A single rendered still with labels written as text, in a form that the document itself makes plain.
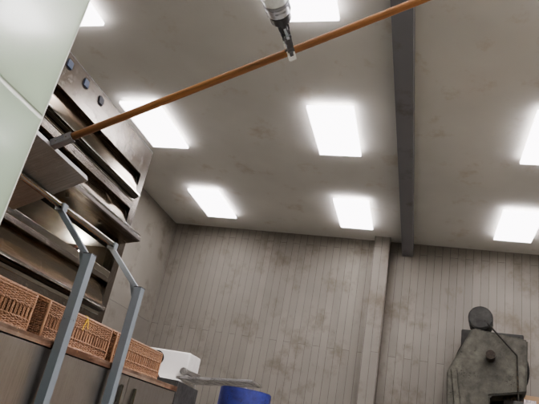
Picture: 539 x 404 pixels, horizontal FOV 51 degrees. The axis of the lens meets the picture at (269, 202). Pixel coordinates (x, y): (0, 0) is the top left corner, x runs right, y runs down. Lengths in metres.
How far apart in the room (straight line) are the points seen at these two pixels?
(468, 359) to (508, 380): 0.62
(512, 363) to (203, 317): 5.74
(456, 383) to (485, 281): 2.51
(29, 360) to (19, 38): 1.89
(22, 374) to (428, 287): 9.36
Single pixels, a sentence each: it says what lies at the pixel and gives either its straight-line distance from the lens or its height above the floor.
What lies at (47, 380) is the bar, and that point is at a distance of 2.40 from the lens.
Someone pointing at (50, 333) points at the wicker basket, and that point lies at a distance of 2.51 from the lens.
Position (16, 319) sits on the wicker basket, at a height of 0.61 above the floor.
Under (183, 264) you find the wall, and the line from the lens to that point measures 12.09.
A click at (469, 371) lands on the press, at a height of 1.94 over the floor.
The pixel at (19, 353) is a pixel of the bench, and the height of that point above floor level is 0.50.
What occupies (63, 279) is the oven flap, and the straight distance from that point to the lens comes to 3.34.
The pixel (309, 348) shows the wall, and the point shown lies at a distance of 10.91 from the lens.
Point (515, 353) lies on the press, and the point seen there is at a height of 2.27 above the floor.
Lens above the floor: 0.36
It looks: 23 degrees up
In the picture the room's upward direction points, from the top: 11 degrees clockwise
